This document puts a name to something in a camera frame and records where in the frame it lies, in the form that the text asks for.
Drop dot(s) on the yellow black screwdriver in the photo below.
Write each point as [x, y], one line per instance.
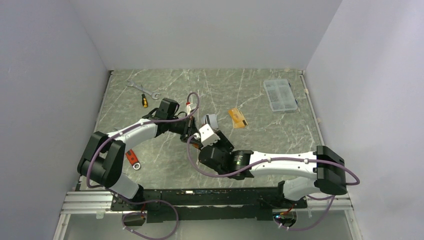
[144, 100]

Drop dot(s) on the silver open-end wrench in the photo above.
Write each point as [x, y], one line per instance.
[154, 94]

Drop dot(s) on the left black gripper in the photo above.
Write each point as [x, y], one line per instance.
[191, 129]

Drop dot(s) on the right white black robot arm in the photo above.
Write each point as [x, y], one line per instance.
[318, 171]

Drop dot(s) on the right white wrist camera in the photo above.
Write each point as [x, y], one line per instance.
[207, 135]

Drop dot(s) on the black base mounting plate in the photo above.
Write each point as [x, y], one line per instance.
[210, 204]

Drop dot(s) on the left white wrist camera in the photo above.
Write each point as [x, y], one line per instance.
[189, 107]

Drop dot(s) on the red handled adjustable wrench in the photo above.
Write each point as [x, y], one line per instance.
[133, 160]

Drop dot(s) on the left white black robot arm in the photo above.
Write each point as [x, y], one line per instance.
[103, 157]

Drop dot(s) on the orange credit card stack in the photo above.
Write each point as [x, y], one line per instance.
[238, 119]

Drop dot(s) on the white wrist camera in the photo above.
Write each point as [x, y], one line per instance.
[189, 107]
[207, 135]

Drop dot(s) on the silver striped credit card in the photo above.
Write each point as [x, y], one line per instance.
[211, 120]

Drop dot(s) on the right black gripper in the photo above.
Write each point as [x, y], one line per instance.
[223, 141]

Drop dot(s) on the clear plastic organizer box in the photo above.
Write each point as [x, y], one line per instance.
[280, 95]

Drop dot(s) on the aluminium rail frame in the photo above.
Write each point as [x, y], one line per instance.
[99, 203]

